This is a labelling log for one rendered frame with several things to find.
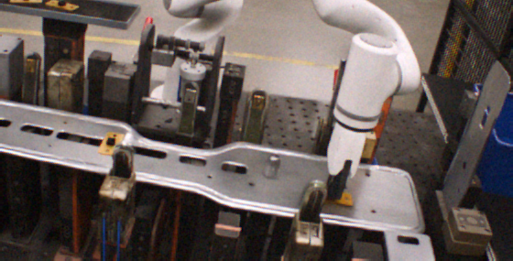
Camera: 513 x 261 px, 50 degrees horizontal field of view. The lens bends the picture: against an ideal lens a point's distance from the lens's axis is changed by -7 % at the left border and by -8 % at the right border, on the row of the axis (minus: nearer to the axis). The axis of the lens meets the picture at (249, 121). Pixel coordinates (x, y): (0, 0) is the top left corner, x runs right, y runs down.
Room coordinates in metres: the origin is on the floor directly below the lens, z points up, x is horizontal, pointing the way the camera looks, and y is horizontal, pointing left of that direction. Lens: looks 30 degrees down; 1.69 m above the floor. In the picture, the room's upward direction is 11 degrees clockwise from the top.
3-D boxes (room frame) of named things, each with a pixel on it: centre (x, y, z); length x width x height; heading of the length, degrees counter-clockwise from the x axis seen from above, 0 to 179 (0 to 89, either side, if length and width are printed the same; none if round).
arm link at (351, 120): (0.96, -0.19, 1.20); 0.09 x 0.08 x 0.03; 1
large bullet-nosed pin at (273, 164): (1.00, -0.06, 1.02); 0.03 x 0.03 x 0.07
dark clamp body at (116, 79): (1.19, 0.31, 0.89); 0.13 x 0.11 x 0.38; 1
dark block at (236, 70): (1.21, 0.06, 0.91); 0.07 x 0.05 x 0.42; 1
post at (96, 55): (1.21, 0.38, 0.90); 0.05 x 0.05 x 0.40; 1
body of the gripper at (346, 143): (0.95, -0.19, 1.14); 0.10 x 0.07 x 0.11; 1
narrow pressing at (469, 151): (1.00, -0.45, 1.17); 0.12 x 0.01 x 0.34; 1
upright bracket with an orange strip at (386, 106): (1.16, -0.29, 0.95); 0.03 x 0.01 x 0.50; 91
